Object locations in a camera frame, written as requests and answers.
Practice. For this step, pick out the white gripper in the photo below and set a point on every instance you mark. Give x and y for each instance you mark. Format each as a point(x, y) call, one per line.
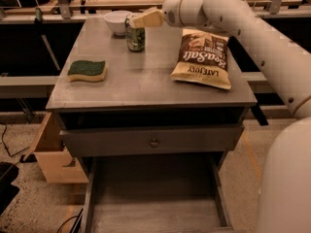
point(171, 13)

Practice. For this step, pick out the green yellow sponge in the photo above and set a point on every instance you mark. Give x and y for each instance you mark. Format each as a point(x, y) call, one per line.
point(87, 71)

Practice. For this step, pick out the green soda can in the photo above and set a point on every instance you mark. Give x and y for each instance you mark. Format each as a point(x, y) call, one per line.
point(135, 37)

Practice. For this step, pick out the black object at left edge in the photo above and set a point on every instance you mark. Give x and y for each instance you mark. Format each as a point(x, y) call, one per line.
point(8, 191)

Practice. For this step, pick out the grey top drawer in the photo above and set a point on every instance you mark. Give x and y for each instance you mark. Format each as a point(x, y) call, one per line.
point(151, 140)

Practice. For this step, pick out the grey open middle drawer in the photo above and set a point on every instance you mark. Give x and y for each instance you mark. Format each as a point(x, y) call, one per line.
point(164, 193)

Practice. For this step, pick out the grey drawer cabinet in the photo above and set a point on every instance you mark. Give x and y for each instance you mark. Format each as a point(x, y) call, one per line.
point(137, 90)

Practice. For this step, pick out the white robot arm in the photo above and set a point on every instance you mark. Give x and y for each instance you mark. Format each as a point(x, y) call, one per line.
point(285, 189)

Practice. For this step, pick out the wooden box on floor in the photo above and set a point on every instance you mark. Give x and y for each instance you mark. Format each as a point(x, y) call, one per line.
point(54, 159)

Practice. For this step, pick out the sea salt chips bag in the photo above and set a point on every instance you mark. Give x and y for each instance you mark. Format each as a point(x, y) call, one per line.
point(202, 59)

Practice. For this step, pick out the white ceramic bowl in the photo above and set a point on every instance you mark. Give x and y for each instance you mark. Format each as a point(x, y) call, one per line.
point(115, 21)

